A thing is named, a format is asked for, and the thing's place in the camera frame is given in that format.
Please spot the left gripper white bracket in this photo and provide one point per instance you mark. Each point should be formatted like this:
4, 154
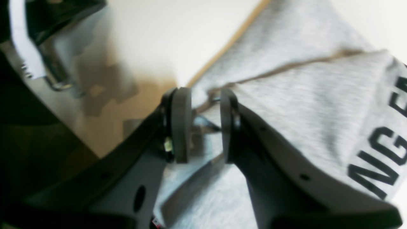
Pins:
38, 61

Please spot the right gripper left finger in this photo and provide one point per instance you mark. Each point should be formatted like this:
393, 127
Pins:
120, 190

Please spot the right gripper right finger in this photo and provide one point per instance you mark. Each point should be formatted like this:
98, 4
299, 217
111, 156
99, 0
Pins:
287, 191

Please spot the grey T-shirt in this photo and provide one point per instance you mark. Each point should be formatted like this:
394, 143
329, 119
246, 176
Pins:
311, 77

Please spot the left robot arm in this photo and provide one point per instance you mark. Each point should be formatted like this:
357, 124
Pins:
33, 26

